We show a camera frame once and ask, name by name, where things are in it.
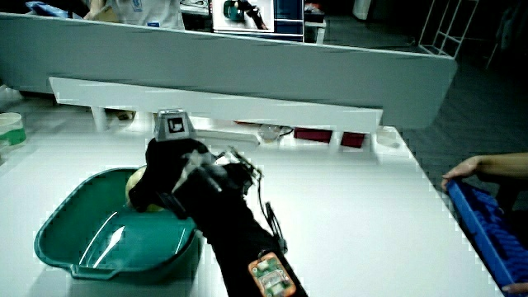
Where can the white metal rack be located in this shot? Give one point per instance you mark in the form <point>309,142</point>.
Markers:
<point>447,29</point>

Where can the dark red box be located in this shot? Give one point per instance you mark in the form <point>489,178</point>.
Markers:
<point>352,140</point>
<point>312,135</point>

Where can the clear glass cup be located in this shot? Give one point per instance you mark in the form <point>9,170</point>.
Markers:
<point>270,132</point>

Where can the blue cloth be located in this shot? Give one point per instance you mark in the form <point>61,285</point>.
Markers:
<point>45,8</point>

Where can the white long box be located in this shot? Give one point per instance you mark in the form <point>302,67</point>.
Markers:
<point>231,139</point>

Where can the orange-framed circuit board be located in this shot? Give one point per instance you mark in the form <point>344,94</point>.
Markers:
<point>271,277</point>

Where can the white desk shelf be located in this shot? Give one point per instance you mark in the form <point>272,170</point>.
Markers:
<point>206,105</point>

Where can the white cup with green band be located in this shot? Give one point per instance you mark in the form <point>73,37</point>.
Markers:
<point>10,128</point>

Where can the grey desk partition panel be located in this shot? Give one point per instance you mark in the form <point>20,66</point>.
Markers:
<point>247,66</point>

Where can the person's right forearm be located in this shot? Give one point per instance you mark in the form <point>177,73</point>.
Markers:
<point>235,235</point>

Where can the another person's forearm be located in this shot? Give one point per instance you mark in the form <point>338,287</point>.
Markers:
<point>505,165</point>

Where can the green plastic basin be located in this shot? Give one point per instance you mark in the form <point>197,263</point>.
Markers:
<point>123,243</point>

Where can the yellow pear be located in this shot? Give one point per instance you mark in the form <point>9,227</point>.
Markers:
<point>134,183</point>

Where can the blue plastic basket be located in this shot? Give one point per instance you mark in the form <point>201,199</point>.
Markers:
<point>491,235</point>

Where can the computer monitor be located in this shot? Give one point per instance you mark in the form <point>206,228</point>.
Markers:
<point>247,16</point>

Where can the person's right hand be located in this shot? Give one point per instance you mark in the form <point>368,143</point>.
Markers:
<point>165,161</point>

